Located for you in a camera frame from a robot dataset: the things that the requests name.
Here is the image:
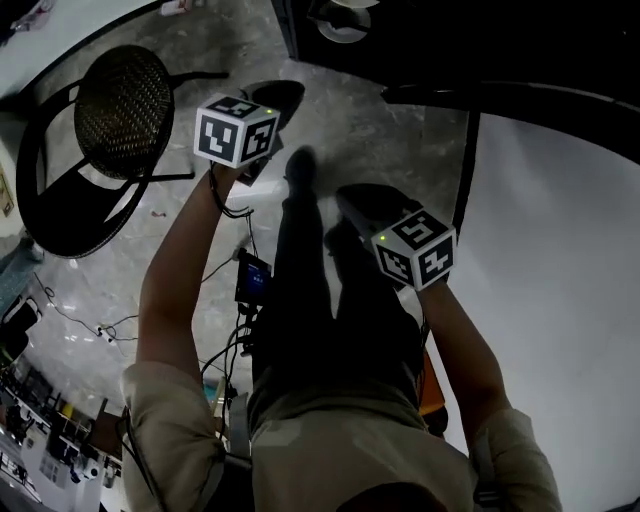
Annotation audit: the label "black wicker chair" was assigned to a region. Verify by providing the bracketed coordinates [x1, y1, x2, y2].
[14, 43, 231, 260]

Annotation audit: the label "grey shoulder strap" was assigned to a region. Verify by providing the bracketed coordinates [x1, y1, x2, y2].
[227, 392, 252, 459]
[472, 429, 502, 507]

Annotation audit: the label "person's right black shoe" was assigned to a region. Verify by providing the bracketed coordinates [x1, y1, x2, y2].
[323, 219, 352, 257]

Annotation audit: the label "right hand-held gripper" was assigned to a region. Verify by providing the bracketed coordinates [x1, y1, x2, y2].
[334, 183, 457, 292]

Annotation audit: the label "person's black trousers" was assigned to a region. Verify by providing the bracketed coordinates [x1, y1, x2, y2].
[249, 197, 426, 406]

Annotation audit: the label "clear bottle with red cap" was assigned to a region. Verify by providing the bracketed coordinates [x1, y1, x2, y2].
[9, 0, 57, 32]

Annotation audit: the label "person's beige shirt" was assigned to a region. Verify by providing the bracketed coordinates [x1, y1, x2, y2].
[119, 362, 564, 512]

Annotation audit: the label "orange bag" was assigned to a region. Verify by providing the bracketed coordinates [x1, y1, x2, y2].
[417, 349, 449, 437]

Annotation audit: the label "small black monitor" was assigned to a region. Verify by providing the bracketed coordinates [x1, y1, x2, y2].
[234, 248, 274, 308]

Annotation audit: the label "white round plate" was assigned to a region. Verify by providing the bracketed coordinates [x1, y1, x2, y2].
[316, 2, 373, 45]

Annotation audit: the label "person's right forearm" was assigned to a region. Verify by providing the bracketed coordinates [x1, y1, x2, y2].
[417, 282, 512, 446]

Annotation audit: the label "person's left forearm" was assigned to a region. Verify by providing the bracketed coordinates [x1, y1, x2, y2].
[135, 164, 252, 386]

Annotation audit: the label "black cabinet fridge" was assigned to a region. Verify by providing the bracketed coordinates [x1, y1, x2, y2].
[272, 0, 640, 166]

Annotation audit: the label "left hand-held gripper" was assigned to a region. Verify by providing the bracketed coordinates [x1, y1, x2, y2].
[193, 79, 306, 187]

